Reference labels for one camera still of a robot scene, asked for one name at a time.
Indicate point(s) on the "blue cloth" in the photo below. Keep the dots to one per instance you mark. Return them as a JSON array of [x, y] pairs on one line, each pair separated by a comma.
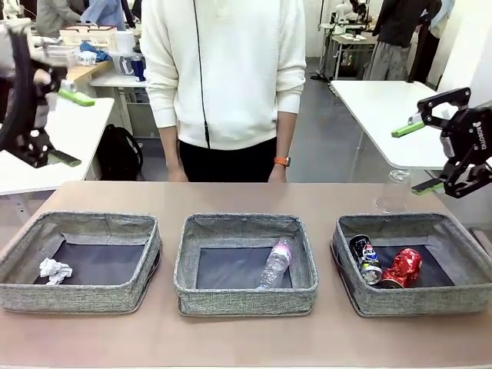
[[100, 54]]

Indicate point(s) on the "wooden table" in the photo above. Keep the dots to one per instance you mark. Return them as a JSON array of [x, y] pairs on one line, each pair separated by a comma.
[[92, 71]]

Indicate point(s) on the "person's left forearm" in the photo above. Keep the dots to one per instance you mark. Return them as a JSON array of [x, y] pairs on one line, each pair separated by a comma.
[[287, 134]]

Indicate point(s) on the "background work table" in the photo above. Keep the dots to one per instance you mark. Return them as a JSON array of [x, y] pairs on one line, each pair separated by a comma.
[[355, 38]]

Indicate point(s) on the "white knit sweater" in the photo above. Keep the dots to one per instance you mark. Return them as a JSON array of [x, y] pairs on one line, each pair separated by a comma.
[[238, 77]]

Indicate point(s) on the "clear plastic storage bin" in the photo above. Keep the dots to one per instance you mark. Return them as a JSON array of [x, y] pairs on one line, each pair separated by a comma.
[[123, 63]]

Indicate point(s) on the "dark blue bottle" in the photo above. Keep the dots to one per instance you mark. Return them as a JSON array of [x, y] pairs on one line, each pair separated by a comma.
[[137, 71]]

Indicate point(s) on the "clear plastic cup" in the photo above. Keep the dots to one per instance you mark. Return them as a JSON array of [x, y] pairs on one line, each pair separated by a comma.
[[392, 196]]

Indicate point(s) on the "white table with shelf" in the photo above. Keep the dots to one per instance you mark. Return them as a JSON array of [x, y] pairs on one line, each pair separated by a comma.
[[115, 81]]

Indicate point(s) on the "orange wrist watch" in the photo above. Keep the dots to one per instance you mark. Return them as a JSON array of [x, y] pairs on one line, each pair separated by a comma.
[[281, 161]]

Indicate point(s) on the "black backpack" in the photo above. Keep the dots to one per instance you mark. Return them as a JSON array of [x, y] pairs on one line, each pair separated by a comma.
[[119, 150]]

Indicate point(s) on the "large white table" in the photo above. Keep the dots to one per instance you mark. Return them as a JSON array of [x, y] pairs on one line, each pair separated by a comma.
[[384, 104]]

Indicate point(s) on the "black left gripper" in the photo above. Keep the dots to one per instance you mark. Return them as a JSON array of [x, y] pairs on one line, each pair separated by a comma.
[[38, 107]]

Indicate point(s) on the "white paper roll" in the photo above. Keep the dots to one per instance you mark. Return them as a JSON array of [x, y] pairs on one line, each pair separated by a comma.
[[125, 42]]

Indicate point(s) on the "crushed black blue can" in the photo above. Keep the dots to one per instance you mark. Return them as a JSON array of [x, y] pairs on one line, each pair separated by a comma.
[[365, 255]]

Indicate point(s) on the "grey fabric basket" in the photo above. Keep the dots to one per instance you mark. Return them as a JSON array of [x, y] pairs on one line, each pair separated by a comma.
[[415, 300], [223, 300], [77, 298]]

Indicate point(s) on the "small white labelled box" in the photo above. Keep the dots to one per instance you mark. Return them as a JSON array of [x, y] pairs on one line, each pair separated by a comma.
[[86, 59]]

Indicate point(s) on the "background person in jacket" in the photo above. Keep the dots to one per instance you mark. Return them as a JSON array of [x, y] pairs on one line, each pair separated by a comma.
[[57, 17]]

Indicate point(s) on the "grey hanging trousers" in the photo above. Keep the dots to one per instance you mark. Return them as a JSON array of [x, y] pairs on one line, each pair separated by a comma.
[[388, 61]]

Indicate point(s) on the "background person in blue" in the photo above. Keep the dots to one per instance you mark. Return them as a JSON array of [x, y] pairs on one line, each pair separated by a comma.
[[104, 13]]

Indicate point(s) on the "long black hanging garment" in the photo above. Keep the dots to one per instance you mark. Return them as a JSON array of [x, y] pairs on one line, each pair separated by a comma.
[[423, 57]]

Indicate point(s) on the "crushed red can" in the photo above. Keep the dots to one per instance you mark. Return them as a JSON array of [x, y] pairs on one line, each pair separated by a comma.
[[403, 265]]

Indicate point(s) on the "clear plastic water bottle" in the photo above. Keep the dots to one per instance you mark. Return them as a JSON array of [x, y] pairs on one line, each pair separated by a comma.
[[276, 263]]

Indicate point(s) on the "black hanging top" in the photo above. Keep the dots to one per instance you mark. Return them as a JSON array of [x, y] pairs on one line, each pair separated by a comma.
[[399, 19]]

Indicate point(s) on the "person's right hand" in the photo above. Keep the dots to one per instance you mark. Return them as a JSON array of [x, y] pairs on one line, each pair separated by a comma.
[[177, 175]]

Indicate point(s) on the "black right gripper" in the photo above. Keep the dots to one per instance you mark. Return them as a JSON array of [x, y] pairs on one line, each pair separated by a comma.
[[471, 134]]

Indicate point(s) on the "light blue hanging garment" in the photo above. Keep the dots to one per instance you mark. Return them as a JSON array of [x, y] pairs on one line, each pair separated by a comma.
[[442, 19]]

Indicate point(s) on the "small white background robot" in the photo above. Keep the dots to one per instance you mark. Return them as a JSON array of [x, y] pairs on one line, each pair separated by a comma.
[[346, 9]]

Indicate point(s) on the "person's left hand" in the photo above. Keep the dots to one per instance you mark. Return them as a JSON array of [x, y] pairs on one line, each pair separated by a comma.
[[277, 176]]

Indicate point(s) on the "black trousers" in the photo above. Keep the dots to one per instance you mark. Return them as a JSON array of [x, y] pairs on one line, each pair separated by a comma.
[[227, 165]]

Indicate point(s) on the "person's right forearm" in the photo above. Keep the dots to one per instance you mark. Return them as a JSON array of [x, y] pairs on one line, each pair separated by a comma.
[[170, 148]]

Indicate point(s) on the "beige crate with brown rim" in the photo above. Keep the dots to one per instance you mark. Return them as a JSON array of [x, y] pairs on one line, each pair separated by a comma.
[[88, 38]]

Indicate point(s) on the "white paper ball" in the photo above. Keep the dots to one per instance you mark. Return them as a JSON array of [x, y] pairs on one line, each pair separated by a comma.
[[55, 271]]

